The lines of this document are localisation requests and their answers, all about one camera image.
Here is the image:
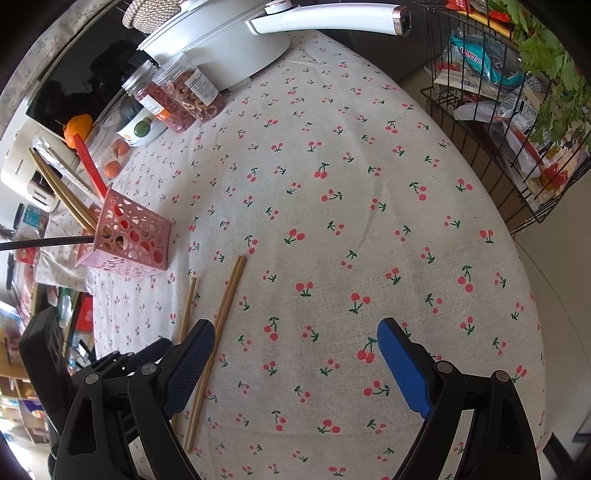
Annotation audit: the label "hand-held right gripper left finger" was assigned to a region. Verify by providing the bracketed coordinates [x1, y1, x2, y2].
[53, 318, 217, 480]

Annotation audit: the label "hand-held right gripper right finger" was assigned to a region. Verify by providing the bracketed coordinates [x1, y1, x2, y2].
[376, 318, 541, 480]

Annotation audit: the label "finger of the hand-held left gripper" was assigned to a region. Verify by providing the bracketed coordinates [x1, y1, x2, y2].
[124, 338, 172, 366]
[85, 351, 136, 377]

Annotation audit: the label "wooden chopstick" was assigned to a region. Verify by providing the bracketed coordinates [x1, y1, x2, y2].
[171, 277, 199, 432]
[36, 156, 99, 229]
[185, 255, 243, 452]
[188, 257, 247, 454]
[28, 148, 95, 232]

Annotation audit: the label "pink perforated plastic basket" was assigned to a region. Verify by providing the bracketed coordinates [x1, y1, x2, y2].
[74, 184, 174, 278]

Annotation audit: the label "black chopstick with gold band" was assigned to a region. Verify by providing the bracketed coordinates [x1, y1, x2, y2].
[0, 235, 96, 252]

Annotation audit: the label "disposable chopsticks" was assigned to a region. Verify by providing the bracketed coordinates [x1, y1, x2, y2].
[33, 136, 105, 204]

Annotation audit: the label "cherry print tablecloth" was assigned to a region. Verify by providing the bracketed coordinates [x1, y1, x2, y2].
[90, 28, 552, 480]

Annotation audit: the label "red plastic utensil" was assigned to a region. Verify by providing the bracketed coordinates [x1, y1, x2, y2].
[73, 137, 112, 197]

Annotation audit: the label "white small appliance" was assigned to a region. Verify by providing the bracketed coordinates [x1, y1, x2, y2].
[1, 120, 61, 213]

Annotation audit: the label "small green-label jar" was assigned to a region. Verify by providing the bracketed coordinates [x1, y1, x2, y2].
[115, 99, 169, 148]

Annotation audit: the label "large orange fruit with stem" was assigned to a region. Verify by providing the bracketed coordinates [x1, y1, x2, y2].
[62, 114, 95, 151]

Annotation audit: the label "clear jar with orange label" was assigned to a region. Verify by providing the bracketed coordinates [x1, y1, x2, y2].
[121, 59, 197, 136]

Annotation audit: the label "clear jar of dried slices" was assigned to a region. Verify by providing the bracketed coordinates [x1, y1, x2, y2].
[152, 54, 228, 123]

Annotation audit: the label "red and yellow snack packet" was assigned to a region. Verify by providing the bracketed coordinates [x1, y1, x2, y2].
[522, 134, 591, 195]

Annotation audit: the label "black glass screen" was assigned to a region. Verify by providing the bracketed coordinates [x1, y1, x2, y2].
[25, 39, 153, 139]

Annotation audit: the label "white plastic bag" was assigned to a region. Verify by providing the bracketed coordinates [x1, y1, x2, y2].
[452, 99, 506, 123]

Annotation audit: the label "teal snack packet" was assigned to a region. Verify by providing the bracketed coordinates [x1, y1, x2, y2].
[450, 28, 527, 88]

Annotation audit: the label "leafy green vegetable bunch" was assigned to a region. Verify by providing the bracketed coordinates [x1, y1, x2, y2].
[489, 0, 591, 148]

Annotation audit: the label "black wire rack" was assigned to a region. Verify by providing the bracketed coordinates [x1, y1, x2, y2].
[413, 0, 591, 232]

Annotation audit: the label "white kitchen appliance with handle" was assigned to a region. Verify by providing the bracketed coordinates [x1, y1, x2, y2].
[139, 0, 411, 90]

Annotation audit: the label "woven rope basket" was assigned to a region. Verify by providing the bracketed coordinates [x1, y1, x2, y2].
[122, 0, 183, 31]

